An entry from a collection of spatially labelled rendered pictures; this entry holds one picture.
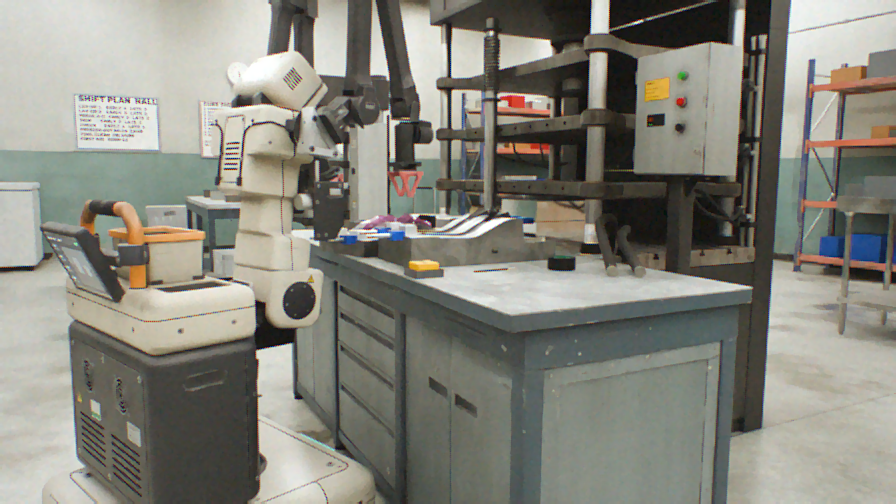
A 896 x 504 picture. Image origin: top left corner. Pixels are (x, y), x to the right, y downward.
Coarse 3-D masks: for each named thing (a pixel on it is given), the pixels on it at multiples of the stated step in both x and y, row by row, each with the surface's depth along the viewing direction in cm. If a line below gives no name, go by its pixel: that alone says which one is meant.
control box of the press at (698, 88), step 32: (640, 64) 220; (672, 64) 207; (704, 64) 196; (736, 64) 202; (640, 96) 221; (672, 96) 208; (704, 96) 197; (736, 96) 203; (640, 128) 221; (672, 128) 209; (704, 128) 199; (736, 128) 205; (640, 160) 222; (672, 160) 209; (704, 160) 200; (736, 160) 206; (672, 192) 217; (672, 224) 217; (672, 256) 218
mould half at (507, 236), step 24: (480, 216) 210; (384, 240) 200; (408, 240) 184; (432, 240) 185; (456, 240) 189; (480, 240) 193; (504, 240) 196; (528, 240) 206; (552, 240) 207; (408, 264) 185; (456, 264) 190; (480, 264) 194
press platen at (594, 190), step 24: (528, 192) 272; (552, 192) 257; (576, 192) 244; (600, 192) 224; (624, 192) 240; (648, 192) 245; (696, 192) 249; (720, 192) 257; (720, 216) 249; (744, 216) 257
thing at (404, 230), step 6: (402, 228) 189; (408, 228) 187; (414, 228) 188; (372, 234) 185; (378, 234) 186; (384, 234) 186; (390, 234) 187; (396, 234) 186; (402, 234) 187; (408, 234) 188; (414, 234) 189; (396, 240) 186
